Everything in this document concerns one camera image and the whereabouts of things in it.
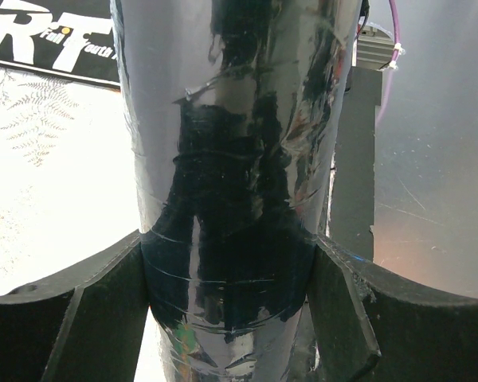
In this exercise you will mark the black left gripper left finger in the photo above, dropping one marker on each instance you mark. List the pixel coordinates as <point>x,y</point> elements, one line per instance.
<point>83,323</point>

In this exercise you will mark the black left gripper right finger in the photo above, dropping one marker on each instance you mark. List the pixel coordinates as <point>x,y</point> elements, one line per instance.
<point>374,325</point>

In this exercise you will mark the black shuttlecock tube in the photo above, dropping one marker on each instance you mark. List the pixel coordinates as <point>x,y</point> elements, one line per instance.
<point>233,109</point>

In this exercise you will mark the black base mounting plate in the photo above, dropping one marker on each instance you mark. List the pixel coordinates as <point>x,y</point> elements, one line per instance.
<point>350,208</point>

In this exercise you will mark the floral tablecloth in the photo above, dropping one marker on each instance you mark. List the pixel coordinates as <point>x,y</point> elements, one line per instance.
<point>66,183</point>

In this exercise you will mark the black racket cover bag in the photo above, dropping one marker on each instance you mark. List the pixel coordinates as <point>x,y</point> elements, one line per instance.
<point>68,39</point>

